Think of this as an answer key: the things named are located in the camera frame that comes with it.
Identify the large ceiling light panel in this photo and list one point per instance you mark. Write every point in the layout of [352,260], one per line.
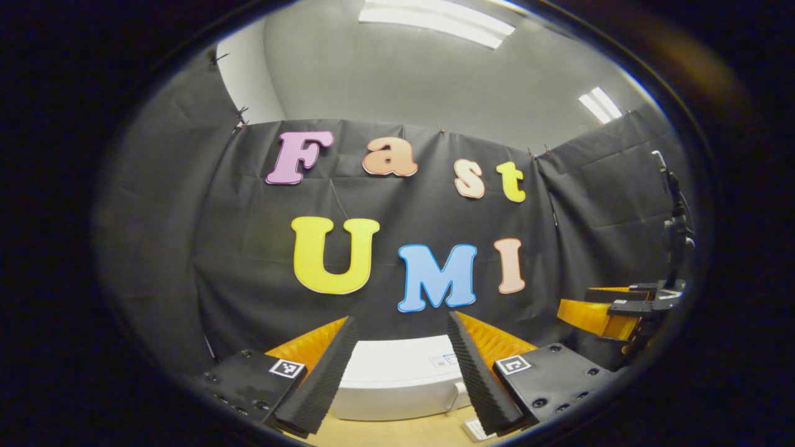
[435,22]

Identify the small ceiling light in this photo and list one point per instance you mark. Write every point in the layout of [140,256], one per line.
[599,105]

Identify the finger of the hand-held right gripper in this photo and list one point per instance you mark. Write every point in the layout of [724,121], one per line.
[643,289]
[627,307]

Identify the black stand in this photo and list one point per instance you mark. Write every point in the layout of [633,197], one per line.
[674,236]

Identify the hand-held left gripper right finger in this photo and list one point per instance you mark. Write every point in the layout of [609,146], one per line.
[481,379]

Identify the white microwave oven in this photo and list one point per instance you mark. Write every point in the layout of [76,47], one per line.
[397,372]

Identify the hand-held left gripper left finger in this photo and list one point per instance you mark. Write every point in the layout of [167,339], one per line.
[323,385]

